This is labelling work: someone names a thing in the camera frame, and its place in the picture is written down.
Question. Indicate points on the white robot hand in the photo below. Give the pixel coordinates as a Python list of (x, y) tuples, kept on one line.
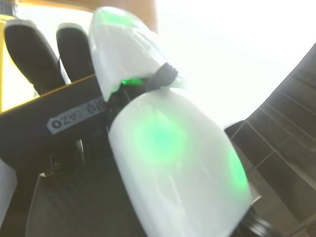
[(172, 160)]

